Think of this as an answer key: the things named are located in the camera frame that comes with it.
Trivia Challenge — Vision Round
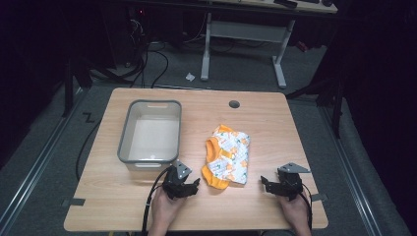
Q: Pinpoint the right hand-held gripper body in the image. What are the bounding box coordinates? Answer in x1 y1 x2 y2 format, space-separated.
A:
271 162 311 202

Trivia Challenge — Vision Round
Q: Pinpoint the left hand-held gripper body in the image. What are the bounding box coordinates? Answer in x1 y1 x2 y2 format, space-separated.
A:
161 159 198 201

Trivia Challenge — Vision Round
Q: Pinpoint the orange and white patterned garment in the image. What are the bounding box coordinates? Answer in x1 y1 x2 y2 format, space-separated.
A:
201 124 252 191

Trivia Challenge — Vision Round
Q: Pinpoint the white plastic bin grey rim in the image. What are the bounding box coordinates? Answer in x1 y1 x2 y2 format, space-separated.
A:
116 98 183 173

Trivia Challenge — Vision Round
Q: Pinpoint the person's left hand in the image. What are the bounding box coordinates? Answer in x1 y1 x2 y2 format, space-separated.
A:
150 188 188 228

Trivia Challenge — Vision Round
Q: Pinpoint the person's right hand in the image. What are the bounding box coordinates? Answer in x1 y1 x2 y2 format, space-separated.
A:
277 193 312 229

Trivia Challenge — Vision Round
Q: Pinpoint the black metal stand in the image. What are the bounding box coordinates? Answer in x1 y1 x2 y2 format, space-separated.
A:
284 74 346 140
61 58 93 119

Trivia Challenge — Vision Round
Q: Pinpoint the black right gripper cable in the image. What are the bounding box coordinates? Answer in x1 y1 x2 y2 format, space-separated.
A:
298 183 314 231

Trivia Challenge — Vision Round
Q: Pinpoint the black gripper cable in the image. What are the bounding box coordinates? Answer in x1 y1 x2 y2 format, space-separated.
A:
298 183 314 231
141 167 172 236

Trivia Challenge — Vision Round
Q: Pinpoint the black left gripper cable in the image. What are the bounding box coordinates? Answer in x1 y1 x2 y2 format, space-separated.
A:
141 167 172 236

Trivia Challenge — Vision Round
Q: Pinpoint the metal floor rail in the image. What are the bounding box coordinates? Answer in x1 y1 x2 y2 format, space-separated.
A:
0 87 88 231
316 101 386 236

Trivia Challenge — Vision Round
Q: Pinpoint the thin black floor cable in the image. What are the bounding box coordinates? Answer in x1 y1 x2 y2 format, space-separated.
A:
75 118 103 182

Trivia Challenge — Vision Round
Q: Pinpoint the bundle of black floor cables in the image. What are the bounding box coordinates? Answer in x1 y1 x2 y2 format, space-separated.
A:
90 19 170 89

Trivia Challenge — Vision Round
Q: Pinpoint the desk with white metal frame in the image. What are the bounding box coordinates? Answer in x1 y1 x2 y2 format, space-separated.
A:
199 0 339 89

